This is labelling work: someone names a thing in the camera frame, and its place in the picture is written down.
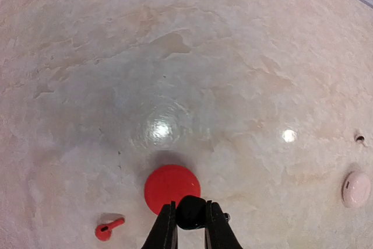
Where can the red earbud left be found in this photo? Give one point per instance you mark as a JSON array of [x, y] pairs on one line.
[[104, 231]]

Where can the pink earbud charging case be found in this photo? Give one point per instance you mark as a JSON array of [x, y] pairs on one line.
[[356, 189]]

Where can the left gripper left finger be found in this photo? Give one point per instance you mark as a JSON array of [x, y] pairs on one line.
[[164, 233]]

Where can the black earbud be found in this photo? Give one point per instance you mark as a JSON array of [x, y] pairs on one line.
[[196, 213]]

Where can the red earbud charging case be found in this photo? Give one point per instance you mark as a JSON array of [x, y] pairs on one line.
[[170, 183]]

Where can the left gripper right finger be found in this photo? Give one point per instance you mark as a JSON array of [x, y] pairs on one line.
[[218, 233]]

